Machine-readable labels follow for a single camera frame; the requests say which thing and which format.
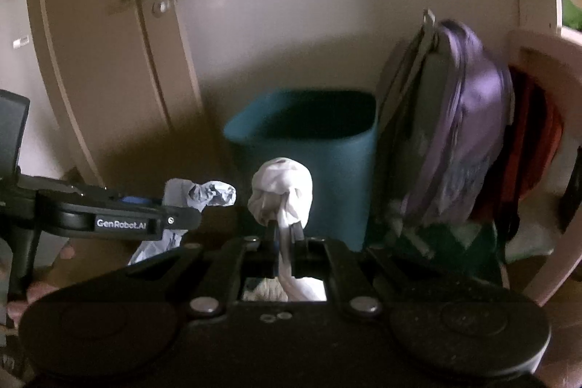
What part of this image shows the white tissue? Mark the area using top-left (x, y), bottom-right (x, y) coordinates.
top-left (248, 157), bottom-right (327, 302)

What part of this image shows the clear plastic bag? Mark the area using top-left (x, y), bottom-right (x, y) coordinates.
top-left (128, 178), bottom-right (237, 266)

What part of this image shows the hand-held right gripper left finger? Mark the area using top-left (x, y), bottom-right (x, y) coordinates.
top-left (127, 233), bottom-right (279, 318)

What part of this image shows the teal trash bin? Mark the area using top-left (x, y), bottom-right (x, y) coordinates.
top-left (223, 89), bottom-right (380, 252)

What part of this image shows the red backpack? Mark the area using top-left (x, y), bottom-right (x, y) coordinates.
top-left (498, 67), bottom-right (567, 264)

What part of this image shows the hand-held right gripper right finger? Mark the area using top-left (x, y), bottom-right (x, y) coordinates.
top-left (291, 224), bottom-right (455, 318)

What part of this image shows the purple backpack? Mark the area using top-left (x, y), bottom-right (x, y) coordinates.
top-left (375, 8), bottom-right (517, 229)

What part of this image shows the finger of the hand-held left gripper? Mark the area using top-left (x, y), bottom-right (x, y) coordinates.
top-left (108, 191), bottom-right (165, 209)

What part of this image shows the teal white chevron quilt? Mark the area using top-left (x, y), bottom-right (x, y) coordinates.
top-left (364, 220), bottom-right (505, 275)

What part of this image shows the cream door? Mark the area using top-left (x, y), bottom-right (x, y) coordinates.
top-left (25, 0), bottom-right (205, 189)

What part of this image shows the person's left hand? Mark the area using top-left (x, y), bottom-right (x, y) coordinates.
top-left (7, 243), bottom-right (77, 321)

